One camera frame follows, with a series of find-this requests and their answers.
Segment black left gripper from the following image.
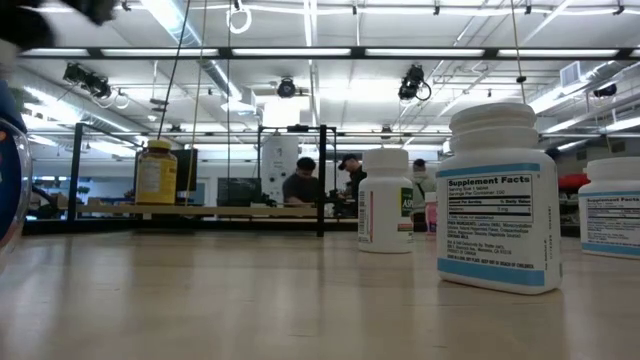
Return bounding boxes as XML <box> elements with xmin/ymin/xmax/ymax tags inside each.
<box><xmin>0</xmin><ymin>0</ymin><xmax>119</xmax><ymax>51</ymax></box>

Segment blue-capped Tums bottle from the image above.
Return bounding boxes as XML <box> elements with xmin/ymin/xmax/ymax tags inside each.
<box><xmin>0</xmin><ymin>79</ymin><xmax>34</xmax><ymax>254</ymax></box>

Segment brown bottle yellow cap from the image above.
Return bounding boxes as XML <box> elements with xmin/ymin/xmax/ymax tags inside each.
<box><xmin>134</xmin><ymin>138</ymin><xmax>179</xmax><ymax>206</ymax></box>

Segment white aspirin bottle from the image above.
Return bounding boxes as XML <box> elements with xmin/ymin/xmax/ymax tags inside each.
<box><xmin>357</xmin><ymin>147</ymin><xmax>415</xmax><ymax>255</ymax></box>

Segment pink bottle white cap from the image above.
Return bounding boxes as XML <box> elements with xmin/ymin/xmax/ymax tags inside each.
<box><xmin>424</xmin><ymin>192</ymin><xmax>439</xmax><ymax>235</ymax></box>

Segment white bottle blue bands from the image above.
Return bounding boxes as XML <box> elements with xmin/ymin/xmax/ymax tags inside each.
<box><xmin>578</xmin><ymin>157</ymin><xmax>640</xmax><ymax>260</ymax></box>
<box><xmin>435</xmin><ymin>102</ymin><xmax>564</xmax><ymax>296</ymax></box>

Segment wooden shelf board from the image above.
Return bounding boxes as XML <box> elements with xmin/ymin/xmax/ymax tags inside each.
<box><xmin>74</xmin><ymin>203</ymin><xmax>321</xmax><ymax>219</ymax></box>

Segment black monitor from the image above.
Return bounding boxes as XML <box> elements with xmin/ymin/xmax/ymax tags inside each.
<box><xmin>216</xmin><ymin>177</ymin><xmax>263</xmax><ymax>207</ymax></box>
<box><xmin>172</xmin><ymin>148</ymin><xmax>199</xmax><ymax>206</ymax></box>

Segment white pillar machine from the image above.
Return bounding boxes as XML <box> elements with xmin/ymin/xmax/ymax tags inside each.
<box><xmin>260</xmin><ymin>134</ymin><xmax>300</xmax><ymax>204</ymax></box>

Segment person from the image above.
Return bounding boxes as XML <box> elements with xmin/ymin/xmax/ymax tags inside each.
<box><xmin>282</xmin><ymin>156</ymin><xmax>321</xmax><ymax>207</ymax></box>
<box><xmin>337</xmin><ymin>153</ymin><xmax>369</xmax><ymax>219</ymax></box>
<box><xmin>410</xmin><ymin>158</ymin><xmax>437</xmax><ymax>234</ymax></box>

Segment white ceiling air vent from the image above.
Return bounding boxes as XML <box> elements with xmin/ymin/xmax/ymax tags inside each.
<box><xmin>559</xmin><ymin>60</ymin><xmax>584</xmax><ymax>89</ymax></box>

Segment red bin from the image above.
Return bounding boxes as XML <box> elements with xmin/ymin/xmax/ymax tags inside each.
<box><xmin>557</xmin><ymin>173</ymin><xmax>591</xmax><ymax>192</ymax></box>

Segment silver ceiling air duct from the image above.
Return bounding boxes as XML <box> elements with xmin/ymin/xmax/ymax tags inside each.
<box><xmin>142</xmin><ymin>0</ymin><xmax>259</xmax><ymax>119</ymax></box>

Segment black hanging cable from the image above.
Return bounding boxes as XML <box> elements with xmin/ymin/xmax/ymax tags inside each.
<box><xmin>156</xmin><ymin>0</ymin><xmax>192</xmax><ymax>141</ymax></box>

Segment black overhead frame bar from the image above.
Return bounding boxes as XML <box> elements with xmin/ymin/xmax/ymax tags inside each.
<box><xmin>0</xmin><ymin>46</ymin><xmax>640</xmax><ymax>61</ymax></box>

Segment white cable loop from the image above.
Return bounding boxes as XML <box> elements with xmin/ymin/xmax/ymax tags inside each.
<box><xmin>225</xmin><ymin>4</ymin><xmax>253</xmax><ymax>35</ymax></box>

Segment thin dark hanging cable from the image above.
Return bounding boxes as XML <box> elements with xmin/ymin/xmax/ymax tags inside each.
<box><xmin>226</xmin><ymin>0</ymin><xmax>233</xmax><ymax>206</ymax></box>

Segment black table rig frame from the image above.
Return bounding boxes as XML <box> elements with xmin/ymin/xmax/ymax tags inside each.
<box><xmin>22</xmin><ymin>217</ymin><xmax>584</xmax><ymax>239</ymax></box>

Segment black metal shelf frame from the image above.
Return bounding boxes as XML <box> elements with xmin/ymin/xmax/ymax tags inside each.
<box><xmin>67</xmin><ymin>122</ymin><xmax>329</xmax><ymax>239</ymax></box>

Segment hanging cable with connector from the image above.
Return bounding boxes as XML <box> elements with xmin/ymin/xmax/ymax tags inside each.
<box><xmin>509</xmin><ymin>0</ymin><xmax>527</xmax><ymax>106</ymax></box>

